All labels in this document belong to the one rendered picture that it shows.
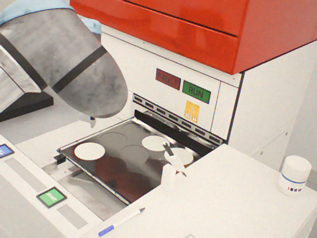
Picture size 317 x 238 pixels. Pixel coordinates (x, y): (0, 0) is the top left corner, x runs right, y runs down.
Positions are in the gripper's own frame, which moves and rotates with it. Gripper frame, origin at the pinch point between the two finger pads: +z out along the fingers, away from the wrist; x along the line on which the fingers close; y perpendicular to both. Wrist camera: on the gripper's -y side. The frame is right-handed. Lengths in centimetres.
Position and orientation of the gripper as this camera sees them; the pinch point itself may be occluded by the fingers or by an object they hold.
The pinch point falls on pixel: (94, 124)
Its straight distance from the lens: 125.3
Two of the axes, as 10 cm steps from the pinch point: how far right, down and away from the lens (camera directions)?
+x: 0.3, 5.0, -8.7
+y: -9.9, -0.7, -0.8
